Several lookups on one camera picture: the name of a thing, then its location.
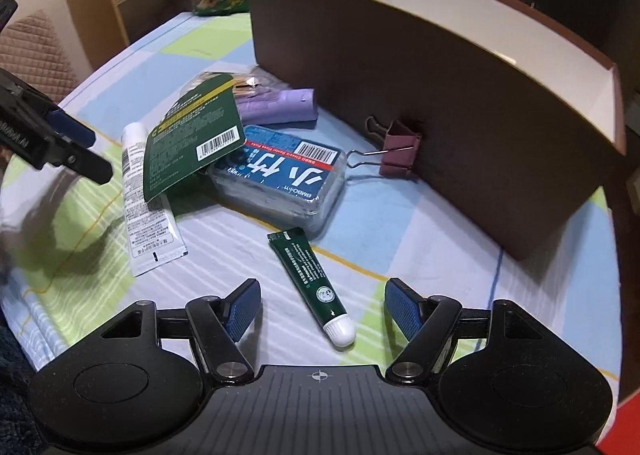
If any brown cardboard box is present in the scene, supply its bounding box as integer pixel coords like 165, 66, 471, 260
250, 0, 626, 259

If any purple roll bottle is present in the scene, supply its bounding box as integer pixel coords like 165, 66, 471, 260
236, 89, 318, 124

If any green ointment tube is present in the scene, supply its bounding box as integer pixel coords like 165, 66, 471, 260
267, 227, 356, 350

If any white cream tube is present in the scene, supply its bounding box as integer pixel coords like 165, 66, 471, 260
122, 122, 188, 277

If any green carded balm package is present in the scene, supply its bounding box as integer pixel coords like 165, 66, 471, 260
143, 74, 246, 201

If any checkered tablecloth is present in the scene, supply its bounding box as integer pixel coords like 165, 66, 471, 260
1, 14, 622, 383

